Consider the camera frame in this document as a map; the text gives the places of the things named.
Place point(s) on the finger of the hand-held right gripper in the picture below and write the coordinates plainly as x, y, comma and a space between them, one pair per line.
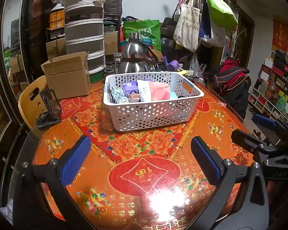
249, 142
264, 121

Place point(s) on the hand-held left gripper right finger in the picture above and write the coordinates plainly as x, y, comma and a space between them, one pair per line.
204, 155

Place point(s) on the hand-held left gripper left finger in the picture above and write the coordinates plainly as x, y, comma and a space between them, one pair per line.
74, 160

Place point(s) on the white perforated plastic basket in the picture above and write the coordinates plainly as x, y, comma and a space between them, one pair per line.
153, 115

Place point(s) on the light blue soft packet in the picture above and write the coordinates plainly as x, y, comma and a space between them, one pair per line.
174, 95

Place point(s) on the pink soft packet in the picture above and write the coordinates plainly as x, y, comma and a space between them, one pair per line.
159, 92

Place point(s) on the clear plastic zip bag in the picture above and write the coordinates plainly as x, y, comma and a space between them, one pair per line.
120, 94

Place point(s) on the pink towel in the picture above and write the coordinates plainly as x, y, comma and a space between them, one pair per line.
134, 97

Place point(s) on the white packet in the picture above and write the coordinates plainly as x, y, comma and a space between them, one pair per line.
144, 91

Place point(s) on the purple tissue pack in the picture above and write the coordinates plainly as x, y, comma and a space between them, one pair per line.
129, 87

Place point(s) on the shelf with boxes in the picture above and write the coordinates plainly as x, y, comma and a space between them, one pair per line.
276, 86

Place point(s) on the red and black jacket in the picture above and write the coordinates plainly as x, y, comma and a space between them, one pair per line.
232, 83

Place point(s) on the black folding phone stand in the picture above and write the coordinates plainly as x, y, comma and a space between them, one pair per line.
49, 117

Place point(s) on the red floral tablecloth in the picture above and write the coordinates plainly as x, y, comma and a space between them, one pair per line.
139, 167

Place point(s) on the wooden chair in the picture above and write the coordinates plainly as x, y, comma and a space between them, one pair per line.
28, 110

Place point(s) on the open cardboard box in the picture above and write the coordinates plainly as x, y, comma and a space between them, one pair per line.
67, 81

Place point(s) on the green plastic crate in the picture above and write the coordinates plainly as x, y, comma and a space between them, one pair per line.
97, 76

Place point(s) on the purple cup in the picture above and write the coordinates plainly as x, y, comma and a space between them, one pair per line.
173, 66

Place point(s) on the white shopping bag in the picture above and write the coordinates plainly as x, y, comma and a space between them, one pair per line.
217, 36

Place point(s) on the glass jar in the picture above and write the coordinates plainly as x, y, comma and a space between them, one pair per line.
117, 62

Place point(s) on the dark mirrored wardrobe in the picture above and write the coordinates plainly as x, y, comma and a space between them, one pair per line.
4, 76

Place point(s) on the dark blue bag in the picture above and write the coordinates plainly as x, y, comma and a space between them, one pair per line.
204, 26

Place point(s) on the brown cardboard box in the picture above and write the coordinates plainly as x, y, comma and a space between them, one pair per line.
55, 49
110, 44

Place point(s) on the stainless steel kettle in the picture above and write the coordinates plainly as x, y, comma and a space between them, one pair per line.
134, 57

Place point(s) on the beige canvas tote bag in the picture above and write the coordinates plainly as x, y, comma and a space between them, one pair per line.
187, 26

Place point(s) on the lime green bag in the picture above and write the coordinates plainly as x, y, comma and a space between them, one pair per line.
218, 7

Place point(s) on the stacked grey plastic drawers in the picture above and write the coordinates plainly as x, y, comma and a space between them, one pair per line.
84, 28

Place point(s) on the green shopping bag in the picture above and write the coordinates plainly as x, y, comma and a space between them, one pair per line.
151, 32

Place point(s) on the orange box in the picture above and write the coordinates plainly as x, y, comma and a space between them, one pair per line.
56, 20

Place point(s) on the black plastic bag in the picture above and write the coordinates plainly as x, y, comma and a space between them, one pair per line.
112, 2

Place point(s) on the red wall poster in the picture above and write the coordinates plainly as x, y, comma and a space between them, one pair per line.
280, 34

